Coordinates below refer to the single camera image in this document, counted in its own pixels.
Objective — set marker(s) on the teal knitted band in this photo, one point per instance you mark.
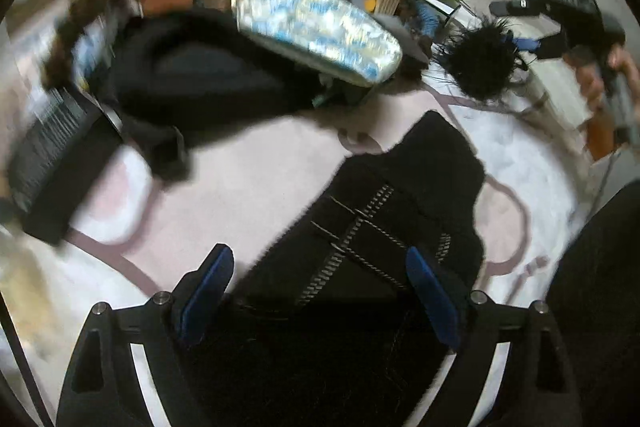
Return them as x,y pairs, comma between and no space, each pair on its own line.
430,19

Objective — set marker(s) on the black feather piece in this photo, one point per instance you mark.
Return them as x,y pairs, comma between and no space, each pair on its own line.
480,62

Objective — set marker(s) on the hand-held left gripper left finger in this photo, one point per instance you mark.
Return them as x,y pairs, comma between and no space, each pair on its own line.
207,297

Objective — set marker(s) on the cartoon printed blanket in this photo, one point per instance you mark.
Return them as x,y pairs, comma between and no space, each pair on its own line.
200,217

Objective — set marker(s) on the person's dark clothing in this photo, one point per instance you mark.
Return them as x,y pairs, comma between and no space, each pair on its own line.
600,307

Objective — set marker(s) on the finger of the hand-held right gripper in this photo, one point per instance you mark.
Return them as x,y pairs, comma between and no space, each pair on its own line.
547,47
515,6

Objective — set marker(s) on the yellow liquid bottle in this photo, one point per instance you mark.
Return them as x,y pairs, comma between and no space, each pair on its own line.
20,277

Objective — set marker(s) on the black cardboard box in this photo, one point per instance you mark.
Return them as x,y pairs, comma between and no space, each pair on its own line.
55,157

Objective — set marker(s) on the black glove white stitching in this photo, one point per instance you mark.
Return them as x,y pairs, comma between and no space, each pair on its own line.
390,187

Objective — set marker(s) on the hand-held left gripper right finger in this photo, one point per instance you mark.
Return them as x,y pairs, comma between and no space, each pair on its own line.
435,302

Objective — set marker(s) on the silver blue patterned pouch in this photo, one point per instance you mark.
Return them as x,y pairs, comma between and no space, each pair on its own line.
320,32

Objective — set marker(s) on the plain black glove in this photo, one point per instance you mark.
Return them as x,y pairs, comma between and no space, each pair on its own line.
200,72

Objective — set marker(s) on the person's right hand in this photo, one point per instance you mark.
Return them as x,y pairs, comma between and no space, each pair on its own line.
590,82

